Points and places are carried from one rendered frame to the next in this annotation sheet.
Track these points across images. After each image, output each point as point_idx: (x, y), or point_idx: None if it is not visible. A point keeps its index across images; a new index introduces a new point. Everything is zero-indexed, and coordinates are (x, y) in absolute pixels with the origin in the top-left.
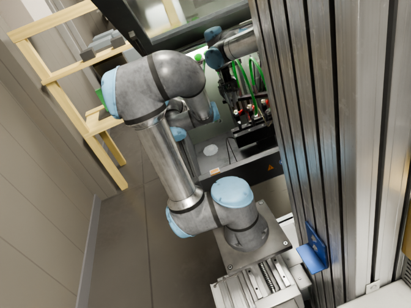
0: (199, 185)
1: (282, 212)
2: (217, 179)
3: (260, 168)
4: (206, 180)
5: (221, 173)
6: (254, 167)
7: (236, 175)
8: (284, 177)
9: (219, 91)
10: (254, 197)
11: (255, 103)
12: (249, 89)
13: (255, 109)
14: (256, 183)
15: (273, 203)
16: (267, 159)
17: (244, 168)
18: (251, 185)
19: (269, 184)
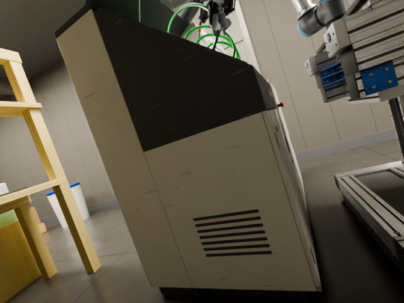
0: (256, 73)
1: (290, 160)
2: (260, 79)
3: (267, 89)
4: (257, 71)
5: (259, 73)
6: (266, 85)
7: (264, 85)
8: (276, 112)
9: (215, 13)
10: (278, 127)
11: (234, 42)
12: (226, 32)
13: (235, 49)
14: (272, 107)
15: (284, 142)
16: (266, 83)
17: (264, 82)
18: (272, 107)
19: (275, 114)
